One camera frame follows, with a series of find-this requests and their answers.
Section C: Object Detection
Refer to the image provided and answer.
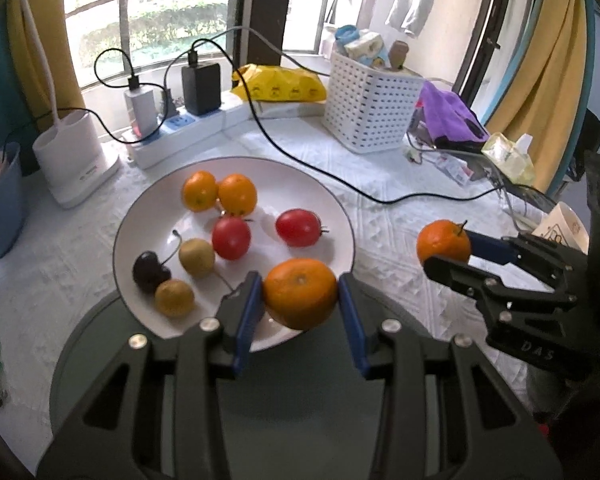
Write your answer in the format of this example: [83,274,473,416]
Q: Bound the small green kiwi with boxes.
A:
[154,279,196,318]
[178,238,217,279]

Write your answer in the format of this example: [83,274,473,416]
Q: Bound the patterned tissue pack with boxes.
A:
[344,31,385,67]

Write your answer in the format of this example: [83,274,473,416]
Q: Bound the red cherry tomato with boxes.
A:
[275,208,329,248]
[211,215,253,261]

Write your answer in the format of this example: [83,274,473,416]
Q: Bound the long black charger cable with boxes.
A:
[189,26,505,205]

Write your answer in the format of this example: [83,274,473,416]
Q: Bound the teal curtain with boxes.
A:
[0,10,42,177]

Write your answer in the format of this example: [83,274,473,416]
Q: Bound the white power strip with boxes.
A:
[122,92,262,170]

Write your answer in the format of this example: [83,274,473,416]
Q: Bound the yellow-green tissue pack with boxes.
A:
[481,132,536,187]

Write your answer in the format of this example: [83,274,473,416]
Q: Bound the black charger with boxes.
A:
[181,63,223,116]

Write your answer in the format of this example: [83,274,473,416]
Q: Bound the yellow curtain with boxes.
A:
[5,0,87,112]
[485,0,589,194]

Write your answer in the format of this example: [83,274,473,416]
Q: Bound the blue plastic basin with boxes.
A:
[0,141,30,265]

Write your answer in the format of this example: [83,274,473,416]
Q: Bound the white perforated basket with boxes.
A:
[322,50,425,155]

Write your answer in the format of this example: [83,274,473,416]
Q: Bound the blue lidded jar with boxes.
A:
[334,24,361,54]

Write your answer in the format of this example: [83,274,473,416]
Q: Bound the large orange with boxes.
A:
[264,258,339,331]
[416,219,472,266]

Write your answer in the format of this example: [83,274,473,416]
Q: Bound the white plate with dark rim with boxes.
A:
[113,156,357,353]

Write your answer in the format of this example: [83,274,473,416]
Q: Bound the white mug with bear print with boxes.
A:
[532,202,591,254]

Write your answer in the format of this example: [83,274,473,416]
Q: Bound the round glass turntable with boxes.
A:
[50,280,533,480]

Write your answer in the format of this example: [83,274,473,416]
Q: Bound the dark cherry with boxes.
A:
[132,230,182,294]

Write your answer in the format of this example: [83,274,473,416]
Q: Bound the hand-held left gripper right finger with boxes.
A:
[337,272,563,480]

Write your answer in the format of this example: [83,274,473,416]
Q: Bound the white charger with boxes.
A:
[125,87,160,139]

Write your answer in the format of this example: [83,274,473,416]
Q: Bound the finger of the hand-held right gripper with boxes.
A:
[423,255,578,317]
[462,230,578,293]

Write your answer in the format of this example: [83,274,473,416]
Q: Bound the white desk lamp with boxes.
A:
[17,0,121,210]

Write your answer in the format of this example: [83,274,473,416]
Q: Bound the purple cloth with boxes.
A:
[415,81,490,144]

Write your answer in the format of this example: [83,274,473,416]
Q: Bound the small mandarin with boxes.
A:
[181,170,220,213]
[218,173,259,216]

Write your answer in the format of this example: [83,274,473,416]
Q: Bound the yellow plastic bag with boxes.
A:
[231,64,328,104]

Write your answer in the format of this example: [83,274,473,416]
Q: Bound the brown cylinder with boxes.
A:
[389,40,410,69]

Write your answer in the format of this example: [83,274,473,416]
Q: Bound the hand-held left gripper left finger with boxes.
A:
[37,270,264,480]

